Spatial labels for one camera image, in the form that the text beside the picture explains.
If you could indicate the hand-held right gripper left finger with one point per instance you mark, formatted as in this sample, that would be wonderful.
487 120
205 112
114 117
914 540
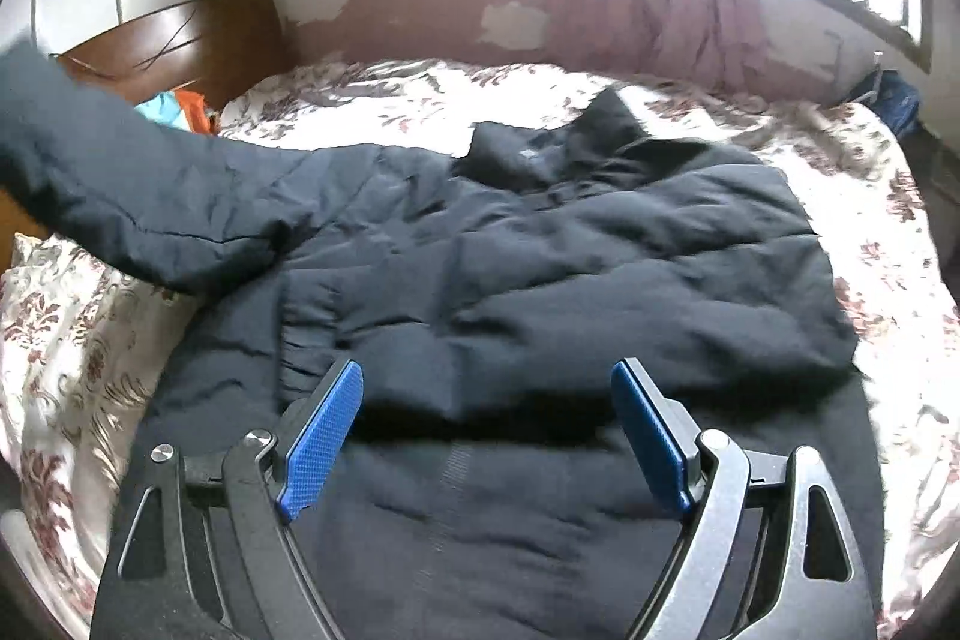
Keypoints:
319 441

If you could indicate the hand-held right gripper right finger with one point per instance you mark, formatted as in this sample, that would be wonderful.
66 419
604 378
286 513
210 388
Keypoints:
652 434

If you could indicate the dark navy puffer jacket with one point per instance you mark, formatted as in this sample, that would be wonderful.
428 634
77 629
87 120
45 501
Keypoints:
525 272

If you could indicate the floral bedspread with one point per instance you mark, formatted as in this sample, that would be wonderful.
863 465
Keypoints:
862 220

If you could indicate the orange cloth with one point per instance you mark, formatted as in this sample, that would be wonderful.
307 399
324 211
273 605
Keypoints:
199 111

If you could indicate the teal cloth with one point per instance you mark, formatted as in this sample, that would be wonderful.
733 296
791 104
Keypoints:
159 109

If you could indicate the blue bag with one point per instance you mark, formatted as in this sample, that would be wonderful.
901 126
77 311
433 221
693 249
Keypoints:
892 100

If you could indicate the brown wooden headboard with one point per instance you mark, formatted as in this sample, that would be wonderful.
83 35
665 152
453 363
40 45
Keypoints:
225 33

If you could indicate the pink curtain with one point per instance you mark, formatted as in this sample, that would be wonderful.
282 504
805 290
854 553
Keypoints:
675 10

